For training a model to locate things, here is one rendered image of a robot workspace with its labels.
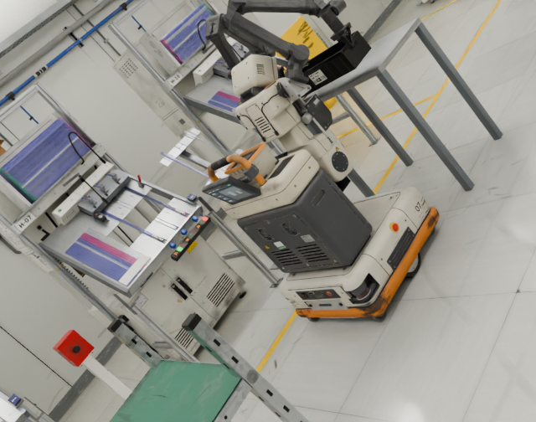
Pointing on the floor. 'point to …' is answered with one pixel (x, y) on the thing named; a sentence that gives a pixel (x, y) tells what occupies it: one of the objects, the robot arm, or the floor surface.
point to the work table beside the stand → (391, 42)
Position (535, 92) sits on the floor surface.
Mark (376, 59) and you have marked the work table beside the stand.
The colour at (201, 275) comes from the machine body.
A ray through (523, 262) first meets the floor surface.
